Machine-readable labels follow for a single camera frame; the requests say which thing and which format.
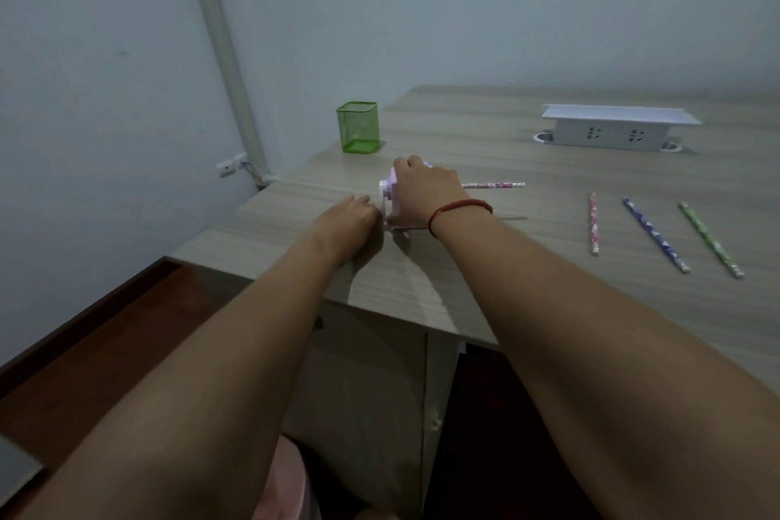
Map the person's left hand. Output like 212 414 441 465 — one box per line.
310 193 386 263

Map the person's right forearm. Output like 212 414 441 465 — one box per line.
429 206 780 520

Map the person's right hand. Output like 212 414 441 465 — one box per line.
387 154 474 237

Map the green mesh pen holder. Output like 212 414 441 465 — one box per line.
336 101 381 154

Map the red string bracelet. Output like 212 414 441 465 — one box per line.
427 198 493 237

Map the white wall pipe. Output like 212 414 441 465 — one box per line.
176 0 272 185

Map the person's left forearm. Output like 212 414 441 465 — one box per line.
18 239 352 520

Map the wooden desk cabinet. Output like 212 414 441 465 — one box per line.
182 263 467 520

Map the white desk socket box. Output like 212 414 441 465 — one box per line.
533 104 703 153

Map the white wall socket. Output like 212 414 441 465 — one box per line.
214 152 249 178

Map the purple pencil sharpener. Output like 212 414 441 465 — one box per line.
377 162 434 232

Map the green patterned pencil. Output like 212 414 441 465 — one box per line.
678 201 746 280

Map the person's pink clothing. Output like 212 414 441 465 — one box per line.
253 434 321 520

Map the white cable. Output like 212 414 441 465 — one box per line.
240 159 279 190

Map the blue patterned pencil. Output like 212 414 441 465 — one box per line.
622 197 691 275

